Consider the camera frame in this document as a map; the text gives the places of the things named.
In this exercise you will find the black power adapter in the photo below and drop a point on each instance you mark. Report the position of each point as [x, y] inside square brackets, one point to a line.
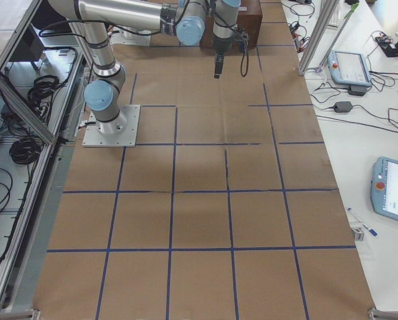
[342, 107]

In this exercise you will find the dark wooden drawer cabinet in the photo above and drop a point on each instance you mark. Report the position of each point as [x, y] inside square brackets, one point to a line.
[249, 18]

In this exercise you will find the near blue teach pendant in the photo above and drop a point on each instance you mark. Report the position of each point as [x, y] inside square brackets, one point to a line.
[384, 187]

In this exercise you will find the far blue teach pendant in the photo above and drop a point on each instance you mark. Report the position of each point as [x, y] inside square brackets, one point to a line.
[348, 68]

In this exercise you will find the small grey binder clip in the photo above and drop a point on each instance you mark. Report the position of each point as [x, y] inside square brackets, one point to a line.
[358, 233]

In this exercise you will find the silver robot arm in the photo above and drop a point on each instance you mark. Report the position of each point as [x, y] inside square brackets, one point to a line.
[129, 21]

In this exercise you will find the aluminium frame post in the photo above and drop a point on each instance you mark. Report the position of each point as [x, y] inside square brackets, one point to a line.
[316, 36]

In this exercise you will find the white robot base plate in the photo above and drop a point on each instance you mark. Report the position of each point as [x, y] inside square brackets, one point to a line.
[122, 132]

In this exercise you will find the blue teach pendant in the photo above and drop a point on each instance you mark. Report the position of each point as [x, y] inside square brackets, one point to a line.
[348, 68]
[384, 187]

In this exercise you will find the blue white pen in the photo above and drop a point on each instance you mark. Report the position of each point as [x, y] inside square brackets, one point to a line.
[359, 220]

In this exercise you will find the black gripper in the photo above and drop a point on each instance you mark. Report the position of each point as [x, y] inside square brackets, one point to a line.
[220, 46]

